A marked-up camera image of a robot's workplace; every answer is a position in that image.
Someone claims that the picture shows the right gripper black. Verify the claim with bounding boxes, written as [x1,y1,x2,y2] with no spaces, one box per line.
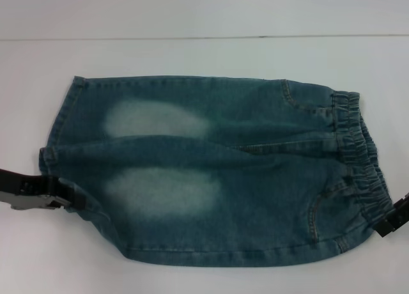
[376,191,409,239]

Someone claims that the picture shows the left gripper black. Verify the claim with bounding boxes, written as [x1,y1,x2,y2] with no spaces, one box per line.
[0,168,86,211]

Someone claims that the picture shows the blue denim shorts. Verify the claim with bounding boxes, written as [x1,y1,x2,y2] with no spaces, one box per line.
[38,75,393,270]

